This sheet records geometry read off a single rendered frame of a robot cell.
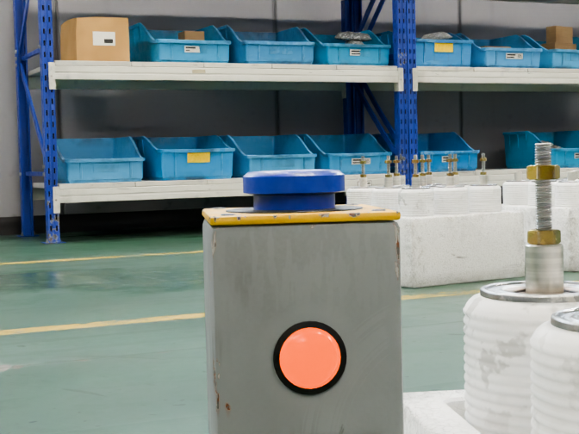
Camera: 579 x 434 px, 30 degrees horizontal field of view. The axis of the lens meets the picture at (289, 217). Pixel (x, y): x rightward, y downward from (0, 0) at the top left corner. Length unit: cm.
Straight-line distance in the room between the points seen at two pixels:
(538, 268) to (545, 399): 14
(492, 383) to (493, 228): 232
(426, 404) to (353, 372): 29
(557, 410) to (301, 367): 17
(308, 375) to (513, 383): 25
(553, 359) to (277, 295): 17
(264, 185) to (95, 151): 496
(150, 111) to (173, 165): 79
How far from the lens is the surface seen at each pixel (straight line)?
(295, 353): 39
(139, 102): 568
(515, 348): 62
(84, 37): 492
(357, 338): 40
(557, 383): 52
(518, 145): 628
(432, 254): 281
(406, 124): 546
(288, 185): 40
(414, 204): 282
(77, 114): 559
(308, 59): 524
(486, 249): 293
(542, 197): 65
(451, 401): 70
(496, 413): 63
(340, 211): 40
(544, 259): 65
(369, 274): 40
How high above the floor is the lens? 33
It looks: 3 degrees down
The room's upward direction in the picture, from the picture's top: 1 degrees counter-clockwise
